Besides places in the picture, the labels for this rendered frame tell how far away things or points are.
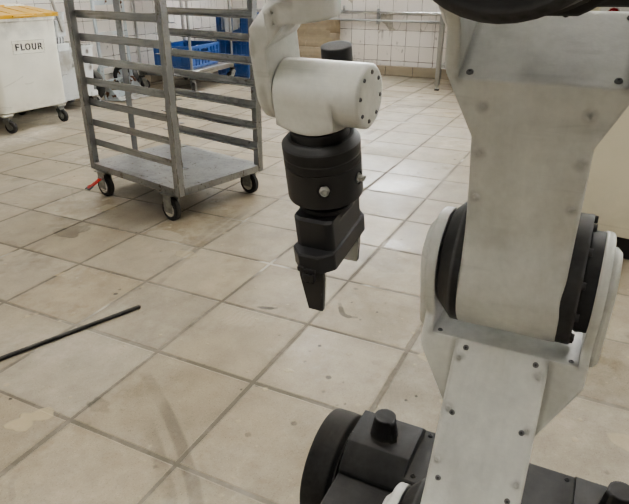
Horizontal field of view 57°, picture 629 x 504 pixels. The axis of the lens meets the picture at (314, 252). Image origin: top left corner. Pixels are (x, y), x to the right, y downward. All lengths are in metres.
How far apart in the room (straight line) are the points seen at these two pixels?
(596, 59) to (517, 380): 0.34
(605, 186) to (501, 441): 1.64
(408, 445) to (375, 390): 0.46
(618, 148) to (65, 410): 1.85
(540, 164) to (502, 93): 0.07
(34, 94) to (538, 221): 4.03
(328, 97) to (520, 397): 0.38
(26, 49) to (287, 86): 3.80
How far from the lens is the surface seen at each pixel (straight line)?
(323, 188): 0.63
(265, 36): 0.60
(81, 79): 2.80
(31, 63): 4.38
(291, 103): 0.61
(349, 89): 0.58
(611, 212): 2.28
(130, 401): 1.48
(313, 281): 0.69
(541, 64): 0.55
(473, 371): 0.70
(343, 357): 1.56
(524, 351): 0.70
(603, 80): 0.54
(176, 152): 2.34
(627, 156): 2.22
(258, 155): 2.65
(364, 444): 1.01
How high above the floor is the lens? 0.90
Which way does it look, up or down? 25 degrees down
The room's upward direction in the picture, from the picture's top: straight up
